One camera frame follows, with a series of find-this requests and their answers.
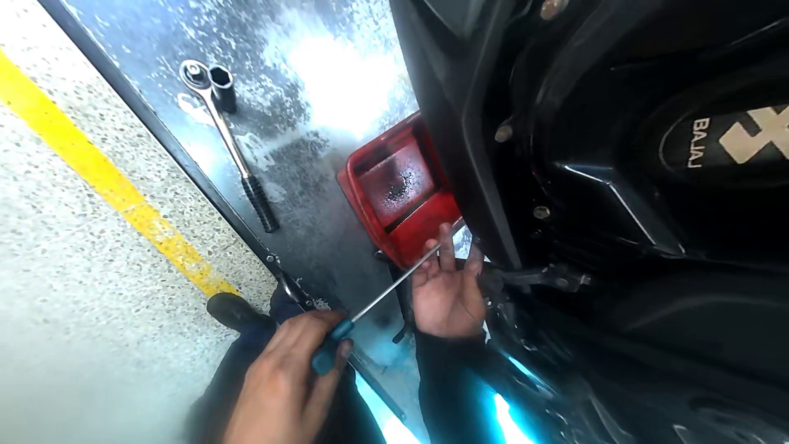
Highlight person's left hand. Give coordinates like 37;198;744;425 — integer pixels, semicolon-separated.
222;310;355;444

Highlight person's right hand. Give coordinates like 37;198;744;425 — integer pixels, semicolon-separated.
411;222;488;339

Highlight teal-handled screwdriver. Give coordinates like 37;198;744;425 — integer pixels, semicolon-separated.
311;217;466;376

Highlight person's right forearm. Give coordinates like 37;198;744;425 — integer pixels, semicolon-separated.
414;331;558;444

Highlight red plastic tray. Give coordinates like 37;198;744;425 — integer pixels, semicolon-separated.
337;111;464;270

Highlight black metal side stand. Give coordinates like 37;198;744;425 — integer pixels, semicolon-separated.
375;249;418;344

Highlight black metal foot lever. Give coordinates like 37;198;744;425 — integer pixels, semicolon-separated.
481;264;593;294

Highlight person's legs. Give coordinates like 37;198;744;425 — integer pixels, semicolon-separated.
185;280;388;444

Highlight black motorcycle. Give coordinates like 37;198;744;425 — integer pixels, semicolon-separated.
390;0;789;444

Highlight metal lift platform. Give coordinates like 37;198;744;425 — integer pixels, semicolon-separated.
38;0;472;444

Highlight ratchet wrench with black grip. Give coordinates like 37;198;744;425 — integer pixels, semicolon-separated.
179;59;281;234

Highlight dark metal socket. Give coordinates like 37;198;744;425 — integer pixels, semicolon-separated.
209;65;238;114

